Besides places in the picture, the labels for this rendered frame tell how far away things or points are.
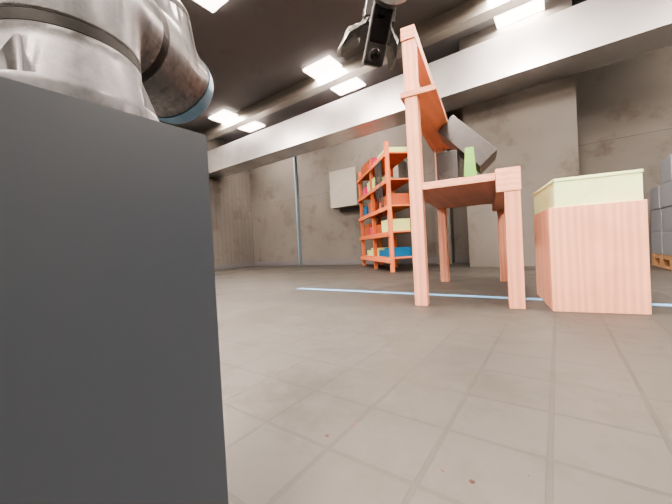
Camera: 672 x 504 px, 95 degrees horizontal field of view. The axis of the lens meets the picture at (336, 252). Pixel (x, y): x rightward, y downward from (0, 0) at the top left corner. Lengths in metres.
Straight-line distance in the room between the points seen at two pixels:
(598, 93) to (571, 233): 4.78
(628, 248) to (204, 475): 2.15
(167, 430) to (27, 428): 0.13
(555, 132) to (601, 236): 3.55
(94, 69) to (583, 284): 2.20
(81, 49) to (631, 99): 6.68
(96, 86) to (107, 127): 0.05
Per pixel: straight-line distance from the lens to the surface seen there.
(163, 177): 0.42
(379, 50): 0.83
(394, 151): 5.29
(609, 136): 6.62
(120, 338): 0.40
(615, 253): 2.25
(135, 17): 0.56
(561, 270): 2.20
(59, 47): 0.47
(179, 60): 0.64
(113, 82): 0.46
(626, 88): 6.83
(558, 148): 5.58
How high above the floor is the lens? 0.44
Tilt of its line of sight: 1 degrees down
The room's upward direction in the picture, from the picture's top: 3 degrees counter-clockwise
